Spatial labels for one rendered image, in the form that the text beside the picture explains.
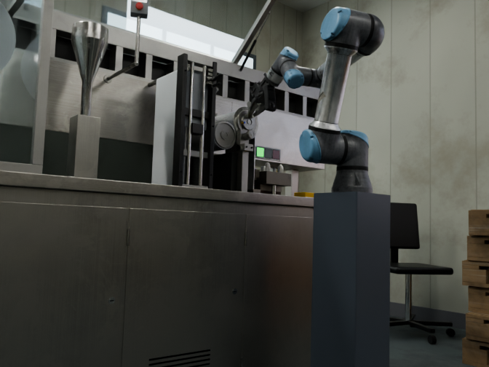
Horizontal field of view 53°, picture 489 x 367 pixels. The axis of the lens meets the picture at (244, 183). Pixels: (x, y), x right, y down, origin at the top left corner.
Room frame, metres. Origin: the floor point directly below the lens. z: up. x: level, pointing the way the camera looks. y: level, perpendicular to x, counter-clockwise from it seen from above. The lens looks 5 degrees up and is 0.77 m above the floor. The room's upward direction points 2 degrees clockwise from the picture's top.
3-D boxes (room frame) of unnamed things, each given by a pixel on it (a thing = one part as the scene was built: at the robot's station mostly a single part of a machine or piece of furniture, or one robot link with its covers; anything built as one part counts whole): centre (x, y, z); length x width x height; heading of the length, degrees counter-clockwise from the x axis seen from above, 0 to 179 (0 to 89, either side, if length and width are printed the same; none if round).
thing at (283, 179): (2.47, -0.04, 1.00); 0.40 x 0.16 x 0.06; 38
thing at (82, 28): (1.87, 0.63, 1.50); 0.14 x 0.14 x 0.06
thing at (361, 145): (1.80, -0.39, 1.07); 0.13 x 0.12 x 0.14; 113
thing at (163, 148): (2.15, 0.36, 1.17); 0.34 x 0.05 x 0.54; 38
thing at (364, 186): (1.80, -0.40, 0.95); 0.15 x 0.15 x 0.10
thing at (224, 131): (2.26, 0.17, 1.18); 0.26 x 0.12 x 0.12; 38
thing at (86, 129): (1.87, 0.63, 1.19); 0.14 x 0.14 x 0.57
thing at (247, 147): (2.18, 0.00, 1.05); 0.06 x 0.05 x 0.31; 38
